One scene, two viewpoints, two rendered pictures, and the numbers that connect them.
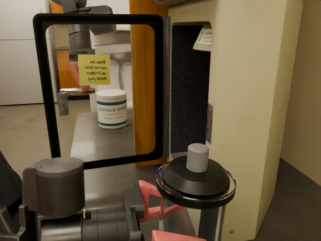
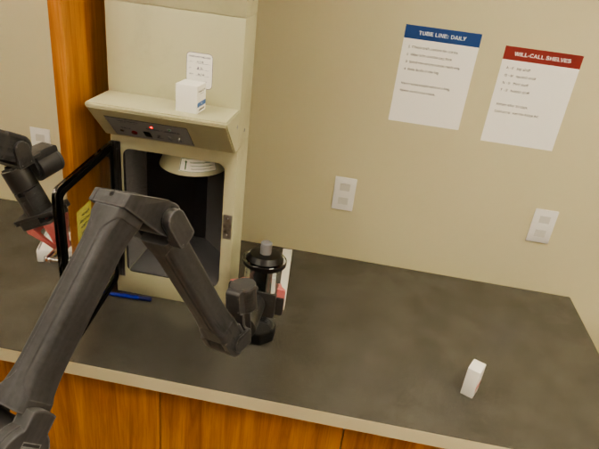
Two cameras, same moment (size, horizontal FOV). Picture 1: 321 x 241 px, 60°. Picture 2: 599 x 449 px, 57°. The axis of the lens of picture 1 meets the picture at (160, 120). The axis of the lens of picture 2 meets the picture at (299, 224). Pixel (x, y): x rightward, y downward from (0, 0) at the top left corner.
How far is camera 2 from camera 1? 116 cm
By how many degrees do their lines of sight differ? 66
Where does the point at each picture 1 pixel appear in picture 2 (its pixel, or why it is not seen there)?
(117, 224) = (260, 298)
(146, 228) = (186, 327)
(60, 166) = (247, 283)
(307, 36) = not seen: hidden behind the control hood
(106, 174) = not seen: hidden behind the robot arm
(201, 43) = (191, 171)
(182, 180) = (274, 261)
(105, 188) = (105, 334)
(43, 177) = (251, 290)
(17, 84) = not seen: outside the picture
